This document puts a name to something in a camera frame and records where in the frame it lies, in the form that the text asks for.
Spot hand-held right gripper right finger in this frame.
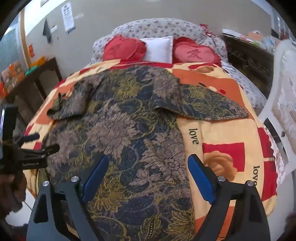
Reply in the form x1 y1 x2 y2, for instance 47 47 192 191
187 154 271 241

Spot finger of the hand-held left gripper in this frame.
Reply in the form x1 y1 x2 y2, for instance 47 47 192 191
18 133 40 146
28 144 60 156

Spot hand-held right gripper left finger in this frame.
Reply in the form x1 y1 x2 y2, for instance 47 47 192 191
26 155 110 241

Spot dark floral patterned shirt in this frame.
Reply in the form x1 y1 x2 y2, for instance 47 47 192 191
45 65 249 241

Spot person's left hand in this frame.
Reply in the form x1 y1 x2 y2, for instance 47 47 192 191
0 173 28 213

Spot orange red printed blanket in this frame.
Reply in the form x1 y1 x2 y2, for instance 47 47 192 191
23 59 281 241

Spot dark wooden side table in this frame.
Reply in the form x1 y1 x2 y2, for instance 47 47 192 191
0 57 63 130

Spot orange patterned box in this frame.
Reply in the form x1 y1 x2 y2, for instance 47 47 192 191
1 60 25 91

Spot orange packet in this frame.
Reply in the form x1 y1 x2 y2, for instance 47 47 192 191
30 57 47 68

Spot dark hanging cloth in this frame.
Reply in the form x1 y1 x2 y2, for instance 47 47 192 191
43 19 53 44

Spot plain red heart pillow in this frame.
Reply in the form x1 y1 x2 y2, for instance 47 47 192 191
103 35 147 61

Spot red heart pillow with symbol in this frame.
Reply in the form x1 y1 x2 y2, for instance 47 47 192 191
172 37 222 66

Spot dark carved wooden cabinet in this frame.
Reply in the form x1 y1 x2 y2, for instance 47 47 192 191
222 34 275 93

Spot white pillow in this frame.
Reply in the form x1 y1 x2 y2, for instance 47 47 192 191
140 36 174 64

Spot pile of colourful packets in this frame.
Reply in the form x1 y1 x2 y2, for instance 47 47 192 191
240 30 279 50

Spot red floral pillows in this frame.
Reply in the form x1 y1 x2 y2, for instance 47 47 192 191
91 19 267 109

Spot metal rack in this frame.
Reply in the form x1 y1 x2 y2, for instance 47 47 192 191
270 9 296 47

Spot wooden door frame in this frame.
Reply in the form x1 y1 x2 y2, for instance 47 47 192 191
20 10 32 68

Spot white wall poster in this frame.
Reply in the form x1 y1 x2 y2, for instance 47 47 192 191
61 2 76 33

